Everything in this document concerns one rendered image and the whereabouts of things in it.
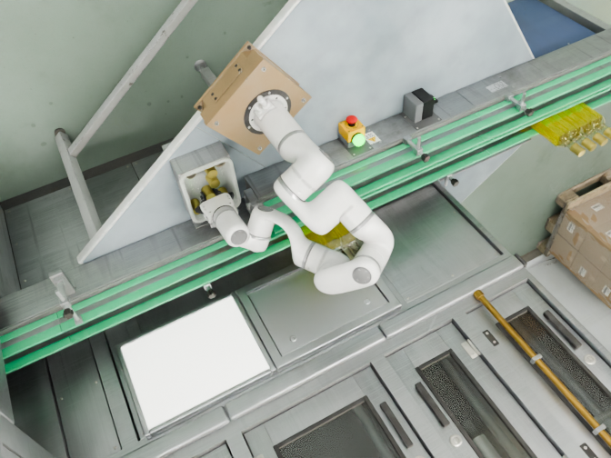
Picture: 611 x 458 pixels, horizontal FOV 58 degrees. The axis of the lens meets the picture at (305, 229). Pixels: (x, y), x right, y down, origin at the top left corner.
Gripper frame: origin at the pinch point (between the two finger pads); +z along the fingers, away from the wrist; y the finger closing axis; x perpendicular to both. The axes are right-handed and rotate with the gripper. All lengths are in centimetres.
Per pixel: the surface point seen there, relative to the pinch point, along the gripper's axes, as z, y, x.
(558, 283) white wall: 124, 296, -321
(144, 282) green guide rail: -7.1, -30.7, -15.3
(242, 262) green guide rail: -8.4, 0.9, -24.3
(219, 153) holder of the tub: -3.9, 7.1, 14.6
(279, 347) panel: -36, -1, -41
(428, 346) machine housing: -55, 41, -53
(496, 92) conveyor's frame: -3, 115, -8
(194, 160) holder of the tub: -2.9, -0.9, 15.2
